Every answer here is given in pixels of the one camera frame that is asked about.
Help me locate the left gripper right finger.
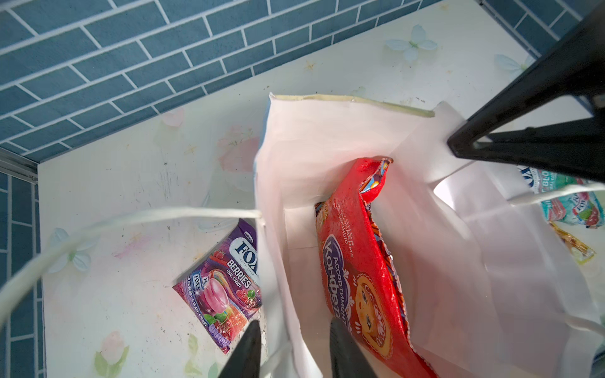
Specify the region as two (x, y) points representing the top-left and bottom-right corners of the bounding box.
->
(329, 318), (377, 378)

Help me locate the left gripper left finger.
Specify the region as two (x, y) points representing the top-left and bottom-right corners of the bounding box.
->
(218, 321), (262, 378)

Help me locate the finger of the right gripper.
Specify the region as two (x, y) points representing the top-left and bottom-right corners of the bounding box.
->
(460, 5), (604, 133)
(453, 117), (604, 183)

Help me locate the teal snack packet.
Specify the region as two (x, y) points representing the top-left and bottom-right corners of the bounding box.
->
(517, 165), (604, 228)

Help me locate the purple Fox's candy packet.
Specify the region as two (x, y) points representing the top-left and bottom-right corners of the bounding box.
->
(173, 219), (262, 354)

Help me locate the red snack packet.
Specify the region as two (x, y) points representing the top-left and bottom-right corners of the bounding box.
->
(315, 157), (436, 377)

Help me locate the yellow green snack packet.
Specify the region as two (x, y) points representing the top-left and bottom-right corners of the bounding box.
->
(549, 222), (596, 266)

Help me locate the floral paper gift bag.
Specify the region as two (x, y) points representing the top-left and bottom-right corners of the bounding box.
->
(0, 92), (605, 378)

